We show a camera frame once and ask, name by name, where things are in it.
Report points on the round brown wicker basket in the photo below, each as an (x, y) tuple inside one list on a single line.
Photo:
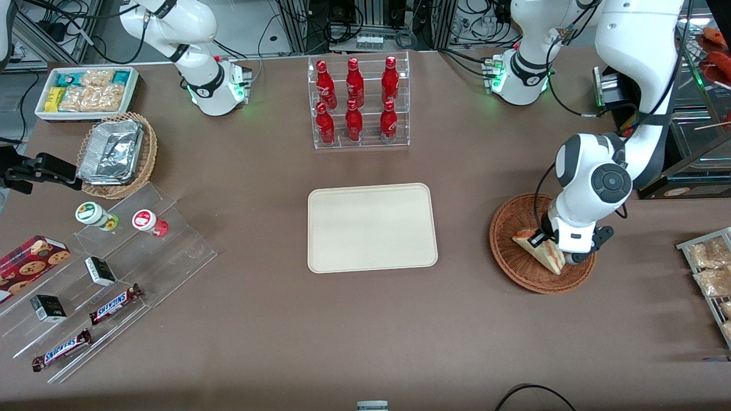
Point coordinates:
[(514, 265)]

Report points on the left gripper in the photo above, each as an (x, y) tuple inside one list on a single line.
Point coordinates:
[(541, 235)]

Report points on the triangular sandwich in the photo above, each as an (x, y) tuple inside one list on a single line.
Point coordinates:
[(542, 256)]

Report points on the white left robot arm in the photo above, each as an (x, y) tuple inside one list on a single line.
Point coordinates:
[(639, 57)]

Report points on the snickers chocolate bar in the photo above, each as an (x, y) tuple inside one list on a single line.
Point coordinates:
[(114, 304), (61, 350)]

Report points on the large clear cracker bag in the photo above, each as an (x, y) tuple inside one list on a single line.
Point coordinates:
[(94, 99)]

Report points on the yellow snack packet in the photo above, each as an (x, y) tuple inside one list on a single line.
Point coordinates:
[(54, 99)]

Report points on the small dark green box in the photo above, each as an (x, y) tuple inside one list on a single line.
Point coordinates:
[(48, 308), (100, 271)]

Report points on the green label cup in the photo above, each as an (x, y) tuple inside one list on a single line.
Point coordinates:
[(91, 213)]

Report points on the clear bag of pastries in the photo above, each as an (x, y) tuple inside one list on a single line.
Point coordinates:
[(726, 309), (711, 254), (727, 331), (714, 282)]

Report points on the small clear cracker bag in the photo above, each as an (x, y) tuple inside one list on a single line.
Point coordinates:
[(98, 77)]

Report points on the small grey box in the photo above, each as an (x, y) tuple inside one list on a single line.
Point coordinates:
[(372, 406)]

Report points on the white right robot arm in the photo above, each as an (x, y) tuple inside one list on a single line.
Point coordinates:
[(188, 34)]

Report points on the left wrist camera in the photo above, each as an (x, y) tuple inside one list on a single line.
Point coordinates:
[(603, 237)]

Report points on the red cookie box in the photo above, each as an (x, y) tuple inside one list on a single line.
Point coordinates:
[(31, 265)]

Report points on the stack of foil trays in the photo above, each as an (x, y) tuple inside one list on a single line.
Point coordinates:
[(111, 151)]

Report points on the white plastic snack bin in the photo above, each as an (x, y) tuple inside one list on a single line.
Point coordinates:
[(85, 116)]

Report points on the clear acrylic bottle rack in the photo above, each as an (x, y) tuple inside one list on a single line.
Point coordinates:
[(368, 145)]

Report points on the red label cup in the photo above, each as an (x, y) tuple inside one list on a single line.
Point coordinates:
[(145, 220)]

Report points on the light wicker basket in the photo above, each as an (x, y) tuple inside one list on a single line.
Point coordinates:
[(149, 154)]

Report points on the grey box with green light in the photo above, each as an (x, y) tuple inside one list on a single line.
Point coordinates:
[(608, 85)]

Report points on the beige plastic tray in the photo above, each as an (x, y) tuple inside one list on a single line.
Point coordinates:
[(371, 228)]

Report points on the teal snack packet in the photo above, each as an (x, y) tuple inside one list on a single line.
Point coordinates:
[(121, 76), (67, 79)]

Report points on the clear acrylic tiered stand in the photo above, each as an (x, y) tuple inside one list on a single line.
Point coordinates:
[(171, 257)]

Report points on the aluminium frame rack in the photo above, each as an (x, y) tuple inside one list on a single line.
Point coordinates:
[(297, 28)]

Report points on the red cola bottle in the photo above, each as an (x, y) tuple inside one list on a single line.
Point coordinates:
[(325, 128), (354, 125), (355, 85), (326, 88), (389, 125), (390, 83)]

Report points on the white power strip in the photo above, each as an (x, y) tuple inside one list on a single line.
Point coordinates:
[(369, 41)]

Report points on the black food warmer appliance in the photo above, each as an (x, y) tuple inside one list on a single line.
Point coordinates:
[(685, 192)]

